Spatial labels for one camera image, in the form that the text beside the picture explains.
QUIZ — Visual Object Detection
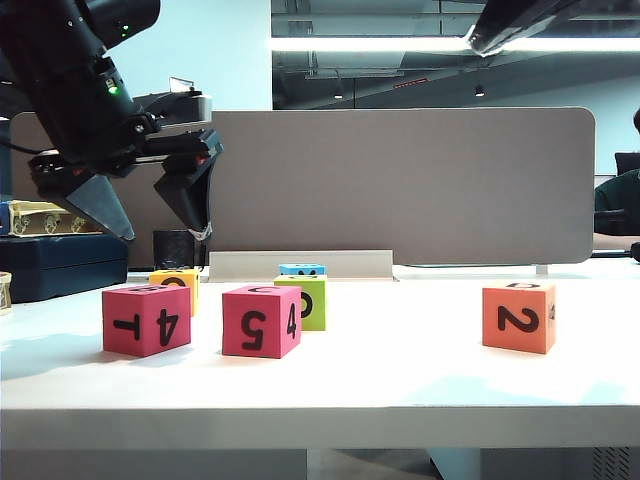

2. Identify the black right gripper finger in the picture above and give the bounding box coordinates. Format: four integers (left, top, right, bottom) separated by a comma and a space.
468, 0, 546, 49
479, 0, 574, 56

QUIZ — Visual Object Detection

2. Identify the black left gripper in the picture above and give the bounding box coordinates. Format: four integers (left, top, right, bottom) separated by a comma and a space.
27, 113, 225, 245

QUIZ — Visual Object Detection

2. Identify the yellow foam block letter A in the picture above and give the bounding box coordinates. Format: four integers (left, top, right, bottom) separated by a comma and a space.
148, 268, 201, 317

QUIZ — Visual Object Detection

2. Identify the red foam block letter B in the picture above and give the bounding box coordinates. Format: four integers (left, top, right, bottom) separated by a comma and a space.
101, 284, 193, 358

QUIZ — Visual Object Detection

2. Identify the red foam block letter C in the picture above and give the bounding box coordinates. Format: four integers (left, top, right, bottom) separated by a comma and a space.
221, 284, 303, 360

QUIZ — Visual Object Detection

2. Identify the orange foam block letter D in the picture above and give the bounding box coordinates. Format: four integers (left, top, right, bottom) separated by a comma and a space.
481, 282, 558, 355

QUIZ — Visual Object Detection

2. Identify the green foam block letter Q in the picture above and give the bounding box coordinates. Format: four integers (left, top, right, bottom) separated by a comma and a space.
273, 273, 329, 332

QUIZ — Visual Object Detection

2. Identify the black mug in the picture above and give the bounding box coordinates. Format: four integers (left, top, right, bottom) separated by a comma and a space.
152, 229, 209, 271

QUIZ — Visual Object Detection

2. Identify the dark blue plastic case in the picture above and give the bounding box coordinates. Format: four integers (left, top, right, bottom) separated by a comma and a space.
0, 233, 130, 305

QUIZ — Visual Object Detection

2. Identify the beige patterned box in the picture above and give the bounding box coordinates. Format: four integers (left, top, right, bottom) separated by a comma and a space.
8, 199, 109, 237

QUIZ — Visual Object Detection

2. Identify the white ceiling light strip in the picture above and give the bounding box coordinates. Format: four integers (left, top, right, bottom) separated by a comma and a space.
271, 35, 640, 53

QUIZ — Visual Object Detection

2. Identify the blue foam block number 3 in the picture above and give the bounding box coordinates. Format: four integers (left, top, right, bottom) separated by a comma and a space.
278, 263, 323, 277

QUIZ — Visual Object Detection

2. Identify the grey desk divider panel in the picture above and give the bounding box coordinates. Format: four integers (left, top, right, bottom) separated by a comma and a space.
9, 106, 597, 276

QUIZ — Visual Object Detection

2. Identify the seated person in dark clothes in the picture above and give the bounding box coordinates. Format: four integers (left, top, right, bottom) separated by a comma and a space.
593, 107, 640, 251

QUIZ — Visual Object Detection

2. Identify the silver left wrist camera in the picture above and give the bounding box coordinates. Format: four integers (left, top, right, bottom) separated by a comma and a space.
134, 89, 214, 134

